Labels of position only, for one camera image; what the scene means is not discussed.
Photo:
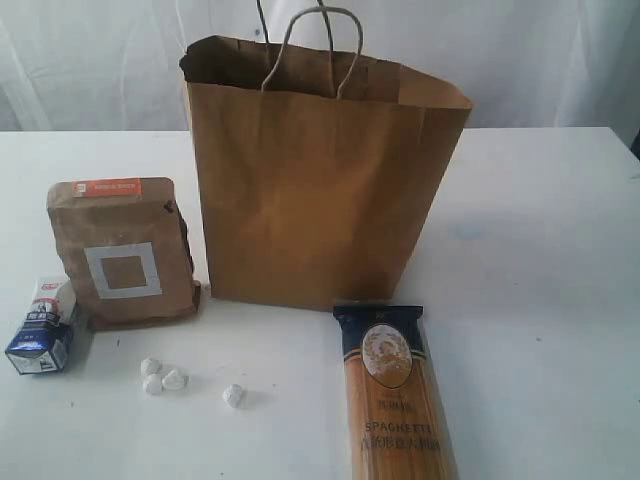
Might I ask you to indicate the brown paper shopping bag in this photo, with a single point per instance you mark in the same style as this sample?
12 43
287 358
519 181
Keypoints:
316 168

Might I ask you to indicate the brown kraft pouch orange label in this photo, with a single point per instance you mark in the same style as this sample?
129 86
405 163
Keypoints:
124 245

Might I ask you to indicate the blue white milk carton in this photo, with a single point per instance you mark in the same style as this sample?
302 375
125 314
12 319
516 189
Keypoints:
42 343

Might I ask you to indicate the white pebble candy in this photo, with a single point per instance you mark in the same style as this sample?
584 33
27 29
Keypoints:
152 384
233 395
150 366
174 380

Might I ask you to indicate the spaghetti packet dark blue top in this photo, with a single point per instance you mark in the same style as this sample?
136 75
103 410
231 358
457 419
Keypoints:
397 425

